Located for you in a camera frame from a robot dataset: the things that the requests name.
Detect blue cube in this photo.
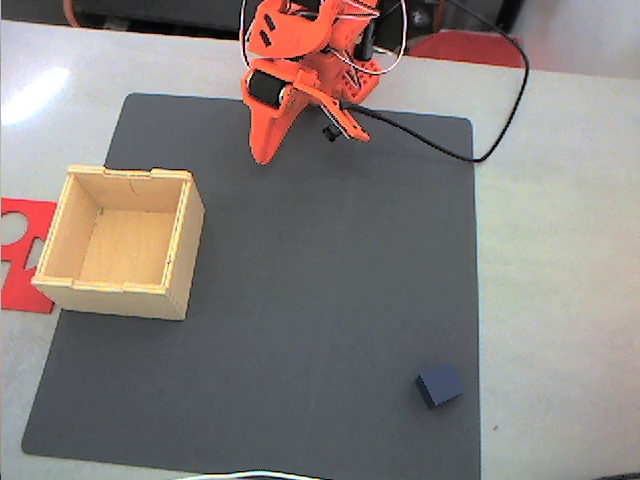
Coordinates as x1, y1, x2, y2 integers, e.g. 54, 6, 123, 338
414, 362, 465, 409

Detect wooden box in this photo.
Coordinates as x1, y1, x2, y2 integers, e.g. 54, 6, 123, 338
30, 164, 206, 322

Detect grey mat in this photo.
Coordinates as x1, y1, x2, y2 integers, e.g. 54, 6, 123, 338
20, 92, 482, 480

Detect red flat object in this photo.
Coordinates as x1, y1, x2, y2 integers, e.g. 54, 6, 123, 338
407, 29, 525, 69

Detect red cutout sheet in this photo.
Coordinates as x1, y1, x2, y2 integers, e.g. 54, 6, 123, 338
0, 197, 59, 315

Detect orange bracket with black camera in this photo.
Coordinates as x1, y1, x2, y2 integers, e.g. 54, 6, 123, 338
294, 69, 372, 144

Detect black camera cable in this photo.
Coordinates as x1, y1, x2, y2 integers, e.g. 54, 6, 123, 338
342, 0, 530, 164

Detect white cable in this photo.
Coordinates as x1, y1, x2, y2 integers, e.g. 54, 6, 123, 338
174, 468, 331, 480

